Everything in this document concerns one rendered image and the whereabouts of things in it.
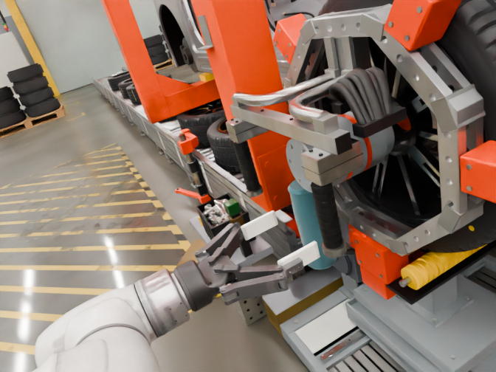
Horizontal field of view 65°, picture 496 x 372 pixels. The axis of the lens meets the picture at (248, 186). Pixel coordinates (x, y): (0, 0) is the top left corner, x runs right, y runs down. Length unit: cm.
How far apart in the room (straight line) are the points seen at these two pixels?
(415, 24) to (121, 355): 62
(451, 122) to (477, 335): 75
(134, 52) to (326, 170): 253
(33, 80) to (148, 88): 605
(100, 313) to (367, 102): 51
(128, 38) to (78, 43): 1063
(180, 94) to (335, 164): 257
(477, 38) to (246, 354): 130
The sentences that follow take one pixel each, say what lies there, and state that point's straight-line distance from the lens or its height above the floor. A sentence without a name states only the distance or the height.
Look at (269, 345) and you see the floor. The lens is 163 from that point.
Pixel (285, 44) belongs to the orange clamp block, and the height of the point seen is 107.
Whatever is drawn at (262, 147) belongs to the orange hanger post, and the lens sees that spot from 125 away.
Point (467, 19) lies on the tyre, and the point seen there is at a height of 108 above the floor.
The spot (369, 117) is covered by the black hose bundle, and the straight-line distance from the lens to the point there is 65.
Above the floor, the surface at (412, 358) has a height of 15.
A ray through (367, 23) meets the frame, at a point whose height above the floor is 110.
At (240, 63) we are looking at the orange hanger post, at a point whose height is 103.
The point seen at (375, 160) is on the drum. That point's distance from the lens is 89.
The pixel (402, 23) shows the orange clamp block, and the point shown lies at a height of 110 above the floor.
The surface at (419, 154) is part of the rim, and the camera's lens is 95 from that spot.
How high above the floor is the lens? 121
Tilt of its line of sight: 26 degrees down
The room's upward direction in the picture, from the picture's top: 17 degrees counter-clockwise
